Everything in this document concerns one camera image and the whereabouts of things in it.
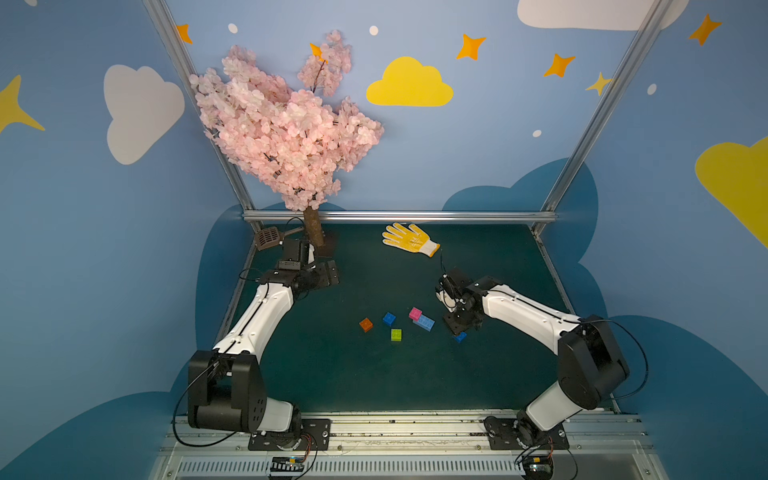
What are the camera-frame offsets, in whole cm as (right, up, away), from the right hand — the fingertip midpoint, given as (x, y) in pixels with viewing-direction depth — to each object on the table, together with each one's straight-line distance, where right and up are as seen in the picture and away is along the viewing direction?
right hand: (461, 319), depth 89 cm
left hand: (-41, +15, -1) cm, 44 cm away
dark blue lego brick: (0, -6, +2) cm, 6 cm away
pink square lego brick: (-14, +1, +4) cm, 14 cm away
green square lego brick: (-20, -5, +2) cm, 20 cm away
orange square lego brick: (-29, -3, +4) cm, 30 cm away
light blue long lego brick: (-11, -2, +4) cm, 12 cm away
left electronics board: (-47, -33, -16) cm, 60 cm away
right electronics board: (+15, -34, -16) cm, 40 cm away
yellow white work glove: (-11, +26, +30) cm, 41 cm away
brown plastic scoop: (-69, +27, +26) cm, 78 cm away
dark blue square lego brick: (-22, -1, +5) cm, 22 cm away
